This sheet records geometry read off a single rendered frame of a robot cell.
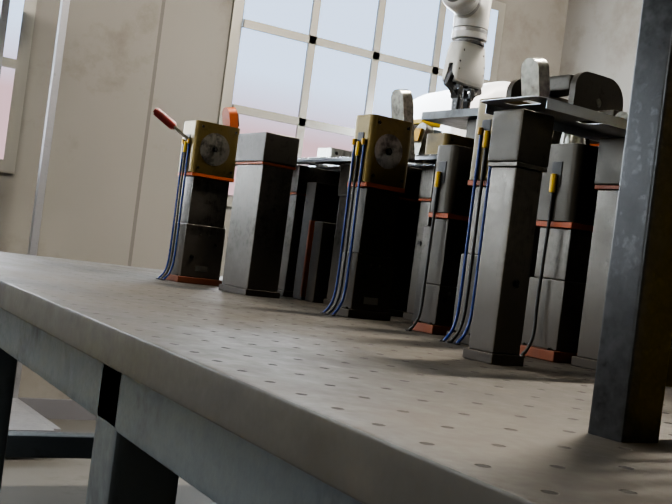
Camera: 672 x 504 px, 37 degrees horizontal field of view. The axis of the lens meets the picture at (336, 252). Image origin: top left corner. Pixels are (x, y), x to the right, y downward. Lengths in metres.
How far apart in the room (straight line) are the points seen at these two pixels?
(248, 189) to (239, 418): 1.37
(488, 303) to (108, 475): 0.46
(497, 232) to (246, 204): 0.99
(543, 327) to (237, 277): 0.89
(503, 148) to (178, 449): 0.50
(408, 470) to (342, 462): 0.07
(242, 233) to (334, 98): 2.68
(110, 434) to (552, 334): 0.56
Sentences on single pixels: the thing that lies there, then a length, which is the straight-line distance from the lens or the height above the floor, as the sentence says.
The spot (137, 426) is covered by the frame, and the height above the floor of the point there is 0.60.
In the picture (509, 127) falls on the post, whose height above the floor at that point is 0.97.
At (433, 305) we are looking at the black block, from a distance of 1.54.
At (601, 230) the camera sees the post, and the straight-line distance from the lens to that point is 1.28.
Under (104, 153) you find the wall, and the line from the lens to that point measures 4.28.
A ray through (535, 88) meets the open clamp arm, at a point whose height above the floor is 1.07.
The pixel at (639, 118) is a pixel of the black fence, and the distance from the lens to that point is 0.70.
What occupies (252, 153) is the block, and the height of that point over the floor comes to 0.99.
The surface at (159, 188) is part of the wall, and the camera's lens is 4.35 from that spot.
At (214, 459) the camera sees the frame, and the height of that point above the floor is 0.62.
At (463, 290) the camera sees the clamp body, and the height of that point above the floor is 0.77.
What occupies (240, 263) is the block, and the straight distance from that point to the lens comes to 2.05.
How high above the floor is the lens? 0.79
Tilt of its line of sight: level
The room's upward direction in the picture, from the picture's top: 7 degrees clockwise
